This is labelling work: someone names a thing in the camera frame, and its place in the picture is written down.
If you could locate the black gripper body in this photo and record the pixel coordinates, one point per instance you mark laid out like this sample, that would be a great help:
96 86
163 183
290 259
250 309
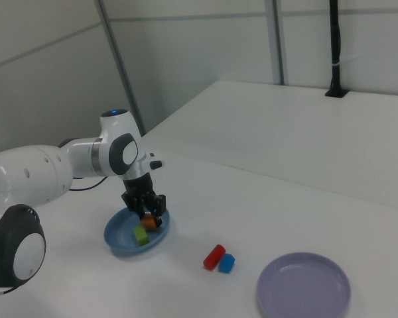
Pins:
137 185

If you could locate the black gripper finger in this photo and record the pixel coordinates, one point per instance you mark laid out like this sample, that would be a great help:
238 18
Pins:
157 205
131 202

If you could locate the orange rectangular block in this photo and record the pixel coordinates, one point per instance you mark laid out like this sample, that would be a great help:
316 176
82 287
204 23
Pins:
148 221

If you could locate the green rectangular block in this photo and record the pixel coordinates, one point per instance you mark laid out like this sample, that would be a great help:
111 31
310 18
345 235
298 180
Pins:
141 236

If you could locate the red cylinder block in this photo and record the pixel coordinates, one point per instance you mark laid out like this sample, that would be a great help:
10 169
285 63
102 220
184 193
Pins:
214 257

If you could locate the small blue block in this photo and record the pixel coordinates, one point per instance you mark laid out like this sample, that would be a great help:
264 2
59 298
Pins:
226 263

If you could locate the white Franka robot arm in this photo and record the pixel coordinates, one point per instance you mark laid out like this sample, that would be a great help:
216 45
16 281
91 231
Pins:
26 175

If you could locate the blue plate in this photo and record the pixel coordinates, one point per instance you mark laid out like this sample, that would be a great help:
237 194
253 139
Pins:
122 238

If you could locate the purple plate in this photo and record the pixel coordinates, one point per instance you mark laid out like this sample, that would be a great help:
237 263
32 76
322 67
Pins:
302 288

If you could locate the grey partition post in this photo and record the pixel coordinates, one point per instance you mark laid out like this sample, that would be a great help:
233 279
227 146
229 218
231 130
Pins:
280 43
119 66

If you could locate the black camera stand pole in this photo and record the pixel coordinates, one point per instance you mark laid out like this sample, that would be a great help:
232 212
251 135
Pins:
335 49

